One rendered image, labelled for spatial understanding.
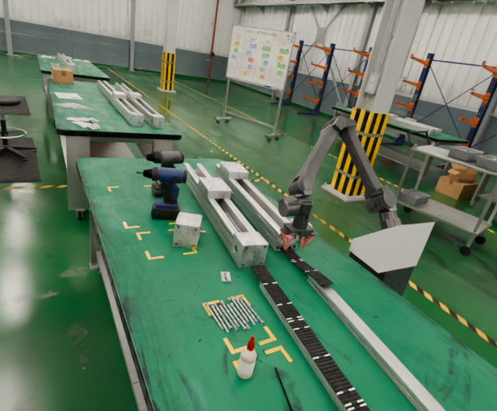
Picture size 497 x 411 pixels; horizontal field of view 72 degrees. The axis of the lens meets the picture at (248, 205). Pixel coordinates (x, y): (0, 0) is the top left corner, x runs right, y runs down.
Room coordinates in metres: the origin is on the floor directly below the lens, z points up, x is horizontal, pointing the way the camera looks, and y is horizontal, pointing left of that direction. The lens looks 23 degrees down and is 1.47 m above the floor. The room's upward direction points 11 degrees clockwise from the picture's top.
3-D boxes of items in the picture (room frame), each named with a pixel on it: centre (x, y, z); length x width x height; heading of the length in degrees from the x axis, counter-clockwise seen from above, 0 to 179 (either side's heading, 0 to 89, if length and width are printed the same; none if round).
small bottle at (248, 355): (0.60, -0.07, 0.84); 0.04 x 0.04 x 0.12
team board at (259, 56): (7.21, 0.32, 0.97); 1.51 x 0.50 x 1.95; 54
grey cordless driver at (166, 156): (1.53, 0.44, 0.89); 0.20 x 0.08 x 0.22; 123
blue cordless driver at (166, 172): (1.31, 0.37, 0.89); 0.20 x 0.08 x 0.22; 106
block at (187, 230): (1.15, 0.20, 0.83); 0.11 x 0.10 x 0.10; 96
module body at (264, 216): (1.58, 0.00, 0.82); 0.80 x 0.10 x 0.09; 27
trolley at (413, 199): (3.69, -2.09, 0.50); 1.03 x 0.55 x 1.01; 46
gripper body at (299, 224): (1.18, -0.20, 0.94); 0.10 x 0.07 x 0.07; 118
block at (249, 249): (1.10, -0.04, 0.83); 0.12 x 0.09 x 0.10; 117
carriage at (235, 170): (1.80, 0.11, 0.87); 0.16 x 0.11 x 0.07; 27
